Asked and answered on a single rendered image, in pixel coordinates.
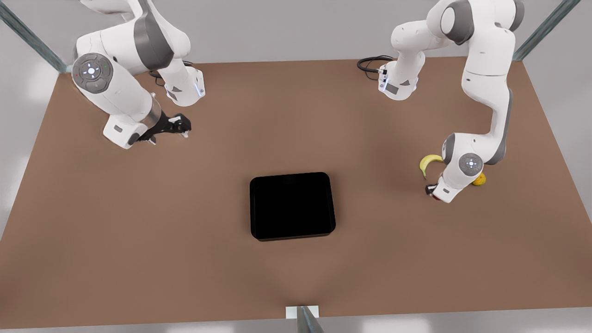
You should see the white post foot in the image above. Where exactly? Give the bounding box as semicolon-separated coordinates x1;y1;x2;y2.
285;305;320;320

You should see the silver frame post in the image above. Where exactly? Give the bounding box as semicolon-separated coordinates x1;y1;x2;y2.
512;0;581;62
0;4;71;74
296;306;326;333

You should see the black square tray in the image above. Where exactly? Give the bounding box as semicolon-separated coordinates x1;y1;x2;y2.
250;172;337;242

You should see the yellow banana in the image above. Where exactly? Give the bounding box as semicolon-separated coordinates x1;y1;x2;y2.
419;154;445;179

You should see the black cable loop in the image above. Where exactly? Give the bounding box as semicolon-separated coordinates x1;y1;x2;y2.
357;55;395;81
148;60;195;87

